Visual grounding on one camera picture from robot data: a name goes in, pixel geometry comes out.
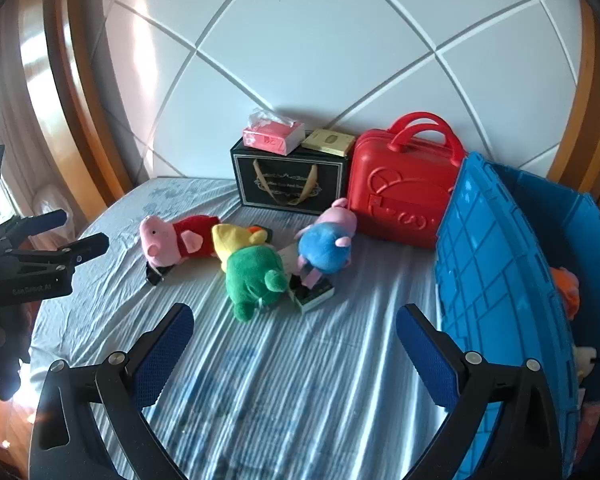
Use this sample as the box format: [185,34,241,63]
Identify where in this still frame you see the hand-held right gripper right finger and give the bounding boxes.
[396,302,566,480]

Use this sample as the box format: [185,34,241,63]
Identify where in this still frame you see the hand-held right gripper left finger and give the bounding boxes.
[28,302,196,480]

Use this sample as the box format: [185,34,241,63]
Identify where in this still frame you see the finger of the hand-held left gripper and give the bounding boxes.
[2,209,67,241]
[11,232,110,274]

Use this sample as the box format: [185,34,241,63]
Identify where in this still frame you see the blue plastic crate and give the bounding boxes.
[434,151,600,480]

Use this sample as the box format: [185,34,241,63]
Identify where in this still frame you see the person's left hand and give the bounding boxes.
[0,307,32,402]

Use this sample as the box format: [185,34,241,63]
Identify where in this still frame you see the pink pig plush red dress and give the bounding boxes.
[139,214,223,268]

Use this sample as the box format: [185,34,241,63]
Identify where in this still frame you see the light curtain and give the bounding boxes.
[0,10,81,241]

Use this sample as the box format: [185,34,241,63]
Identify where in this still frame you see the green plush toy yellow dress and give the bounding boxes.
[211,223,288,323]

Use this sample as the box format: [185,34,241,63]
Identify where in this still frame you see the striped bed sheet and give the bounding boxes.
[30,175,481,480]

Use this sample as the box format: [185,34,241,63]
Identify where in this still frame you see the white green sweat-patch box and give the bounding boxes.
[287,276,337,315]

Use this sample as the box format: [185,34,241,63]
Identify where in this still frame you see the orange plush toy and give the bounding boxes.
[550,266,581,321]

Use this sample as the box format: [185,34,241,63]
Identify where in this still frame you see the white plush toy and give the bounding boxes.
[572,345,600,386]

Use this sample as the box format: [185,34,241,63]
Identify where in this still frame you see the pink pig plush blue body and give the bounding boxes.
[294,198,358,288]

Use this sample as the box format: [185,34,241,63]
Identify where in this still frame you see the red plastic suitcase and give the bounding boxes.
[347,111,467,252]

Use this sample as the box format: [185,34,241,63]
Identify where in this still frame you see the black gift box gold ribbon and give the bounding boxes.
[230,132,353,217]

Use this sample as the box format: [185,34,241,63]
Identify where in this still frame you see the red tissue pack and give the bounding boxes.
[242,108,306,156]

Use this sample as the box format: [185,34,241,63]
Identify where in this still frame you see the small gold box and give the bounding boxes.
[301,129,356,157]

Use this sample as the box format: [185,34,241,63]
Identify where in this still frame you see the white padded headboard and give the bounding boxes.
[70,0,581,181]

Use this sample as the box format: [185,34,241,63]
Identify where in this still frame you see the wooden headboard frame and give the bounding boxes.
[42,0,600,221]

